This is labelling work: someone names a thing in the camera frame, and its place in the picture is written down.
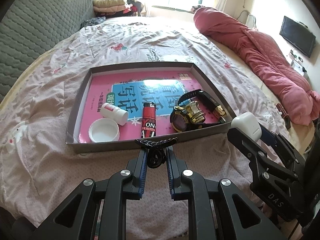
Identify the red quilted duvet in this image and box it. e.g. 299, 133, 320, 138
194, 7, 319, 126

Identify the grey quilted headboard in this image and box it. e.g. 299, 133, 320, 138
1, 0, 94, 99

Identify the pink and blue book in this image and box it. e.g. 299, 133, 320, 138
79, 71, 202, 143

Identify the pile of folded clothes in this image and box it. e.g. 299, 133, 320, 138
80, 0, 143, 29

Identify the grey cardboard tray box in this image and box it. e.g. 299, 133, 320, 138
65, 61, 238, 155

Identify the black and gold wristwatch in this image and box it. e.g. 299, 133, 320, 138
170, 89, 226, 133

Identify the white bottle cap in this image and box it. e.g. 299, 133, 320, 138
88, 118, 120, 142

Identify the white earbuds case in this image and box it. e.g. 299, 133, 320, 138
231, 112, 262, 142

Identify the black television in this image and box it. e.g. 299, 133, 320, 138
279, 16, 316, 58

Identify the red lighter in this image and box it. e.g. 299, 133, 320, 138
141, 102, 156, 138

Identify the small white pill bottle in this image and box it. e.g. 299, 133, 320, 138
100, 102, 129, 126

